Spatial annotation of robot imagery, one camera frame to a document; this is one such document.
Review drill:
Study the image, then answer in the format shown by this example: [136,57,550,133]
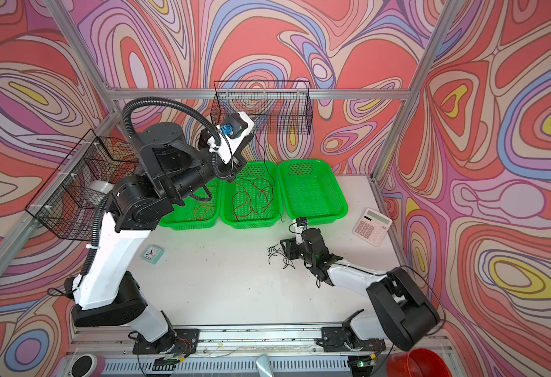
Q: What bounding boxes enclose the cable bundle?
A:
[267,242,300,270]

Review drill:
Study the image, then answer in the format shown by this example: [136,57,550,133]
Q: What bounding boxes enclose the red orange cable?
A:
[227,175,276,222]

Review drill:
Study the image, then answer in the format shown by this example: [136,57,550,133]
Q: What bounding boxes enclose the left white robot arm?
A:
[65,97,255,353]

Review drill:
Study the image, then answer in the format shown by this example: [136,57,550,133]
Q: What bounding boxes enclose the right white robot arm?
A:
[276,228,441,352]

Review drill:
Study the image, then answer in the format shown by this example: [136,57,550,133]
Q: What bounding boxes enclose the left green plastic basket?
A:
[159,179,220,231]

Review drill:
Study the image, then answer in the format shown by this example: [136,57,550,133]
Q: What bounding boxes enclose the green plastic basket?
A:
[277,159,348,225]
[159,179,220,231]
[219,161,284,230]

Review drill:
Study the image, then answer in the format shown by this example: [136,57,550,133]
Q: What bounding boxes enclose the right green plastic basket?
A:
[277,159,348,225]

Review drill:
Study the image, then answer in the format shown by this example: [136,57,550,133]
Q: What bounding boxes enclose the white pink calculator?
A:
[352,208,392,247]

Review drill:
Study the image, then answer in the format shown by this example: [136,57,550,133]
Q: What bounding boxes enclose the middle green plastic basket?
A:
[219,161,284,230]

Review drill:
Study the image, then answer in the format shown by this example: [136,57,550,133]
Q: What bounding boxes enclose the small green alarm clock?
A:
[141,245,164,265]

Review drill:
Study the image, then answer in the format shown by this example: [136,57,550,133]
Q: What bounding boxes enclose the red bucket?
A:
[386,348,452,377]

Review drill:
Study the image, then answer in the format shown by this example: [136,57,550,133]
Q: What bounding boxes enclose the grey round speaker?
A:
[68,353,106,377]

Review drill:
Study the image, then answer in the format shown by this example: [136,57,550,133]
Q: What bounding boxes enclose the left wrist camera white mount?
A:
[208,112,254,163]

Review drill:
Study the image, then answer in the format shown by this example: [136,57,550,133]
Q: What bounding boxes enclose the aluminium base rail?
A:
[91,322,451,377]

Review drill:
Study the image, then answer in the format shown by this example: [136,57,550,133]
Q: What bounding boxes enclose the black wire basket left wall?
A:
[26,130,138,241]

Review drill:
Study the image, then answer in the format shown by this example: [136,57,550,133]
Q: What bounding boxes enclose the black wire basket wall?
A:
[26,130,138,241]
[211,79,313,135]

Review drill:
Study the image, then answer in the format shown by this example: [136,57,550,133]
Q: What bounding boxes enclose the black wire basket back wall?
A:
[211,79,313,135]

